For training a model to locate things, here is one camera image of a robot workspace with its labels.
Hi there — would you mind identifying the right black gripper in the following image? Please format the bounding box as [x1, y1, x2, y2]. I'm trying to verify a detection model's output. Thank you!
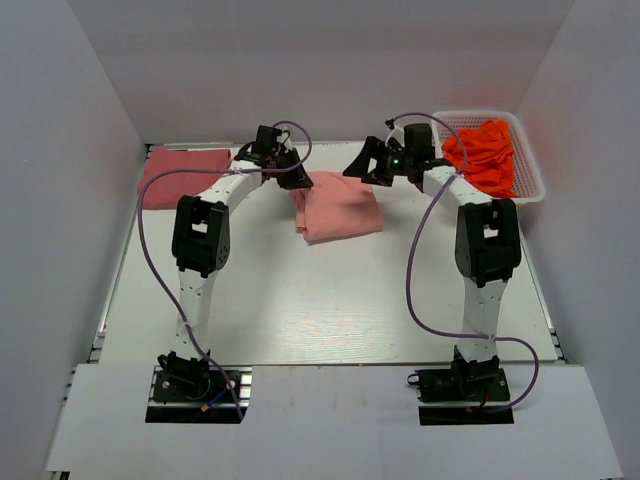
[344, 136, 414, 187]

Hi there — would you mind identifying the salmon pink t shirt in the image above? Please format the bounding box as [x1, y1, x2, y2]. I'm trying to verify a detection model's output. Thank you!
[290, 171, 384, 244]

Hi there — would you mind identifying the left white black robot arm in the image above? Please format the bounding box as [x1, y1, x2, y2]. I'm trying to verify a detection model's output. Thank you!
[160, 141, 313, 399]

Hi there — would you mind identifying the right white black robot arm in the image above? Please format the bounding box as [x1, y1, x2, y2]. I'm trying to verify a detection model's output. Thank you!
[343, 135, 522, 399]

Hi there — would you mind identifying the crumpled orange t shirt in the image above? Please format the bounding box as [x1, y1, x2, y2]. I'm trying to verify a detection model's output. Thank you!
[442, 120, 518, 198]

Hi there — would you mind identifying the folded dusty red t shirt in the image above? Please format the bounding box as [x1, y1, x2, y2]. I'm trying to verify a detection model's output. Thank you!
[138, 148, 231, 210]

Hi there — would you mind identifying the white perforated plastic basket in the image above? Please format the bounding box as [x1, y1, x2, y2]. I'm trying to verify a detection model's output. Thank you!
[434, 110, 546, 206]

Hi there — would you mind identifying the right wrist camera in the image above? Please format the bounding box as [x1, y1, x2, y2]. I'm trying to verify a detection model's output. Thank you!
[385, 119, 440, 163]

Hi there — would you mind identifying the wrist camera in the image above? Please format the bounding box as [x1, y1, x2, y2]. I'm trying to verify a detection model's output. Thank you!
[385, 119, 440, 163]
[234, 125, 291, 167]

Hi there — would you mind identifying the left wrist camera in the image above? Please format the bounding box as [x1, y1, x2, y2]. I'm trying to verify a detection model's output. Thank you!
[234, 125, 291, 167]

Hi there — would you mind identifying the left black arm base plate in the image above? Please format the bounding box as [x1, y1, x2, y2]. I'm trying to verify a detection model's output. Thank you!
[145, 367, 252, 425]

